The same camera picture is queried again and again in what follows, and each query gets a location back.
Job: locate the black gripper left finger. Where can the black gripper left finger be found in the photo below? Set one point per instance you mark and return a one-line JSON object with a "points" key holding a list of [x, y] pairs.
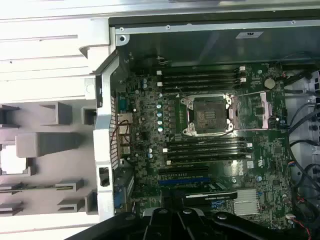
{"points": [[150, 225]]}

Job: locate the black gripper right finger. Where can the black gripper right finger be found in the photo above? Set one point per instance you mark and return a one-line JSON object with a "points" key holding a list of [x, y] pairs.
{"points": [[225, 225]]}

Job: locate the CPU socket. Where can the CPU socket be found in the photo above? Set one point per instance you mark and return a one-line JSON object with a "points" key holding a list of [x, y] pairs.
{"points": [[207, 115]]}

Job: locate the silver finned heatsink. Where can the silver finned heatsink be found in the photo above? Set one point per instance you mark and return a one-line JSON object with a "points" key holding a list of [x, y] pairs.
{"points": [[245, 202]]}

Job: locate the blue VGA port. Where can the blue VGA port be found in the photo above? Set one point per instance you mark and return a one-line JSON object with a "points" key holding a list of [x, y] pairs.
{"points": [[119, 200]]}

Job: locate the blue expansion slot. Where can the blue expansion slot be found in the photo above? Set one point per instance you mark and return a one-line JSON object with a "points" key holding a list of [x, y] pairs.
{"points": [[185, 181]]}

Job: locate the black expansion slot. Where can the black expansion slot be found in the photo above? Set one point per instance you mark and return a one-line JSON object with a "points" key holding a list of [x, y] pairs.
{"points": [[185, 172]]}

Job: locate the white board sticker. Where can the white board sticker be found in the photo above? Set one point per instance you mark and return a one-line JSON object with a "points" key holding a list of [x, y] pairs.
{"points": [[250, 164]]}

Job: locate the silver ethernet USB port block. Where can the silver ethernet USB port block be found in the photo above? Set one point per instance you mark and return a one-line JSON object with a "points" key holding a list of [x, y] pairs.
{"points": [[125, 117]]}

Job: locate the green motherboard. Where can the green motherboard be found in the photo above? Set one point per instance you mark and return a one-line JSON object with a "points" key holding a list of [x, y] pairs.
{"points": [[150, 112]]}

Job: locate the blue serial port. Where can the blue serial port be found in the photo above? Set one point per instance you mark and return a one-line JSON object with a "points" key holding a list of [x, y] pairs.
{"points": [[123, 103]]}

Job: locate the grey parts rack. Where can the grey parts rack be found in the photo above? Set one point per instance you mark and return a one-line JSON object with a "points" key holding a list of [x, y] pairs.
{"points": [[50, 142]]}

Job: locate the round coin battery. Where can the round coin battery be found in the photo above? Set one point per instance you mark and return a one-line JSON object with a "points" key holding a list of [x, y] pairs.
{"points": [[270, 82]]}

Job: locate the black grey PC case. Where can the black grey PC case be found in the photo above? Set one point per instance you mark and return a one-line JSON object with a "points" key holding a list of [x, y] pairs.
{"points": [[200, 47]]}

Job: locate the white case sticker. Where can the white case sticker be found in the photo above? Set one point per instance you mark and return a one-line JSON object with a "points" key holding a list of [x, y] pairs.
{"points": [[250, 35]]}

